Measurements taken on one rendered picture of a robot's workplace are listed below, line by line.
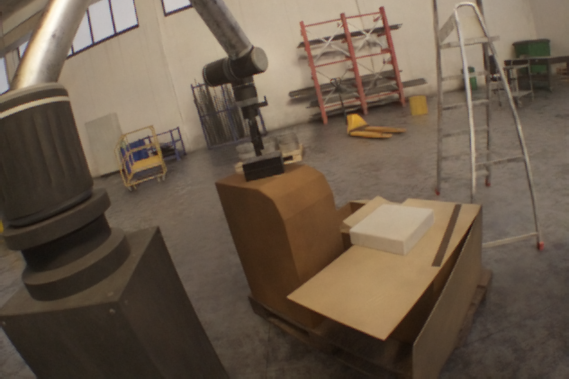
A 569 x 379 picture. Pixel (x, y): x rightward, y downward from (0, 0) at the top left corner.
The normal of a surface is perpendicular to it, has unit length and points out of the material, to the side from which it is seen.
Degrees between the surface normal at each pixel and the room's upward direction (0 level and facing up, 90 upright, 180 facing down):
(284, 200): 69
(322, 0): 90
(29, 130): 90
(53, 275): 23
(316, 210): 90
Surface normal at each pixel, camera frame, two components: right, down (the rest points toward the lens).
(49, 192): 0.73, -0.01
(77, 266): 0.04, -0.86
